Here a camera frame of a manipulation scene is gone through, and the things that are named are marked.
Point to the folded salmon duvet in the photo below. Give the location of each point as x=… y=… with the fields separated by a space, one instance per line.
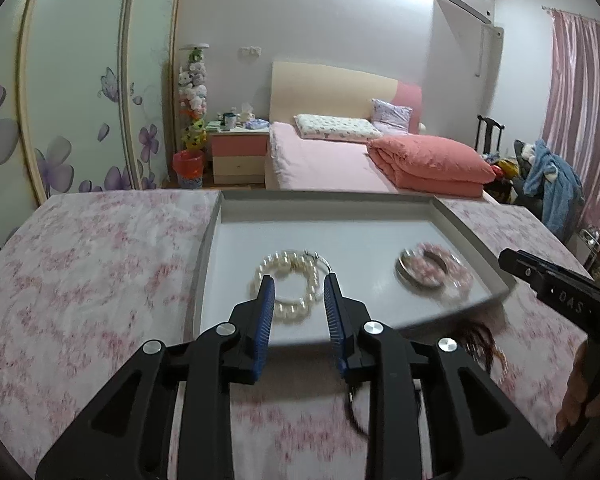
x=431 y=164

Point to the blue robe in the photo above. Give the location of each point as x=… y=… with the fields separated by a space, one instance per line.
x=563 y=197

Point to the white mug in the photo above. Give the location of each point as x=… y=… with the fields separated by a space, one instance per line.
x=230 y=121

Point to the wall socket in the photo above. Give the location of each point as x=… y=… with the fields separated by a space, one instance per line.
x=250 y=51

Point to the silver cuff bangle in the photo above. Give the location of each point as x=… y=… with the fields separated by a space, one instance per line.
x=431 y=266

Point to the pink bed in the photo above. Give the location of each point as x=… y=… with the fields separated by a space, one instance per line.
x=296 y=164

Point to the thin silver bangle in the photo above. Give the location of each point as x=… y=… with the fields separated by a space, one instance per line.
x=315 y=265

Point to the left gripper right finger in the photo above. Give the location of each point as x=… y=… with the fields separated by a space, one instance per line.
x=474 y=431

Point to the plush toy column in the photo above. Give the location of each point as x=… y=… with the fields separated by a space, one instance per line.
x=193 y=98

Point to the grey cardboard tray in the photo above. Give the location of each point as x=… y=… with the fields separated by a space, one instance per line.
x=360 y=236

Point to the red waste bin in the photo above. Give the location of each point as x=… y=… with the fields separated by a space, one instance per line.
x=189 y=168

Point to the floral white pillow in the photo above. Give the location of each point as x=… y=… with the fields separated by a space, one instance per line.
x=337 y=129

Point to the sliding wardrobe floral doors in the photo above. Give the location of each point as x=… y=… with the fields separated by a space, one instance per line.
x=86 y=100

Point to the pink curtain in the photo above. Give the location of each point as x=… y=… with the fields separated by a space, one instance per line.
x=572 y=121

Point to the floral pink tablecloth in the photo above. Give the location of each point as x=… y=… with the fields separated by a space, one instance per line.
x=87 y=279

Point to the white air conditioner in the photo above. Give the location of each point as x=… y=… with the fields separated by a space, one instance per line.
x=482 y=10

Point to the lilac pillow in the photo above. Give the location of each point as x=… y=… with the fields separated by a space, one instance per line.
x=385 y=114

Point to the person right hand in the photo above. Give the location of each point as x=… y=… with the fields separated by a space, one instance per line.
x=574 y=403

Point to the pink nightstand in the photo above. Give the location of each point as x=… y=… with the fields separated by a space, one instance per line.
x=238 y=156

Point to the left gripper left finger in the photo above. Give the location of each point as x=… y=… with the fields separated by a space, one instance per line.
x=124 y=432

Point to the beige pink headboard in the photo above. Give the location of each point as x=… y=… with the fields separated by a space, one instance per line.
x=304 y=88

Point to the dark wooden chair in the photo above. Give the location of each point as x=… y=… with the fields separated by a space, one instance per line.
x=491 y=132

